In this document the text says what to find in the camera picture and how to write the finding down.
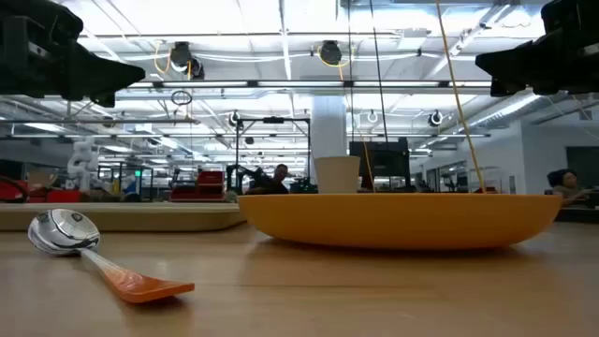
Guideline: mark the white robot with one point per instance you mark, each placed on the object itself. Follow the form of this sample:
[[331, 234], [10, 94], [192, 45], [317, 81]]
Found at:
[[83, 161]]

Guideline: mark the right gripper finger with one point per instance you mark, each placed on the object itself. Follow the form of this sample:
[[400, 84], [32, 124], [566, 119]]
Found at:
[[510, 65]]

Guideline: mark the white pillar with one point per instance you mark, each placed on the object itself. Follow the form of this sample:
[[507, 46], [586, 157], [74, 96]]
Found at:
[[327, 131]]

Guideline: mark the red storage bins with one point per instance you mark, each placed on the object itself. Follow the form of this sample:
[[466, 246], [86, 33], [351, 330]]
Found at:
[[210, 180]]

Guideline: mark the person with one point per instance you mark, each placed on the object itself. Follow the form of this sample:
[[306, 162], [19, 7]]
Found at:
[[271, 185], [568, 185]]

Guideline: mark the beige cup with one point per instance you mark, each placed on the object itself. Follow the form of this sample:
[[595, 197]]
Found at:
[[337, 175]]

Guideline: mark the orange plate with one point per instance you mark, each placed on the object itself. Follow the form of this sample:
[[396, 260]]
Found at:
[[398, 220]]

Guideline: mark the black frame rig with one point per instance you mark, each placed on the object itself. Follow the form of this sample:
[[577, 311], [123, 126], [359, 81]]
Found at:
[[237, 154]]

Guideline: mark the red cart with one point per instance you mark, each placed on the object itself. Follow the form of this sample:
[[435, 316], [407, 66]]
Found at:
[[56, 195]]

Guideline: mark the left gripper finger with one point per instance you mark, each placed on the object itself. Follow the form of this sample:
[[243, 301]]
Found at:
[[103, 75]]

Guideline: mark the black monitor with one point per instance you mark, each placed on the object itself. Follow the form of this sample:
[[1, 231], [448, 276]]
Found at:
[[388, 161]]

